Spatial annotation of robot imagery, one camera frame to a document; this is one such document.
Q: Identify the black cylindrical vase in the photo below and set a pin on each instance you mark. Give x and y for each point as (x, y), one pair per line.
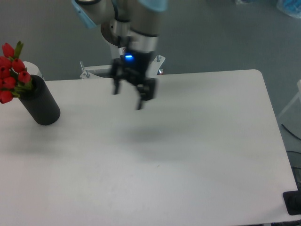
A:
(40, 103)

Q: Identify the black device at table edge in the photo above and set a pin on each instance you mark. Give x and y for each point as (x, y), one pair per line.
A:
(292, 201)

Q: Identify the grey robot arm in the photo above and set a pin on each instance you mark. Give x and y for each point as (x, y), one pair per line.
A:
(131, 28)

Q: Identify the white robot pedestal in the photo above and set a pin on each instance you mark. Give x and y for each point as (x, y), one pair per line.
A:
(110, 31)

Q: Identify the white frame at right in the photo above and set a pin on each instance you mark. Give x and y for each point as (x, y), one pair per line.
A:
(296, 97)

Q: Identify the blue plastic bag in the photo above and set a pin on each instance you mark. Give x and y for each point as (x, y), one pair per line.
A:
(290, 7)

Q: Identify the red tulip bouquet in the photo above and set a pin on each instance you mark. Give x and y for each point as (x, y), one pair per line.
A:
(15, 81)

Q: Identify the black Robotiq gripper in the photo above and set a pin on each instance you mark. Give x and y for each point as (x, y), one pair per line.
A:
(132, 66)

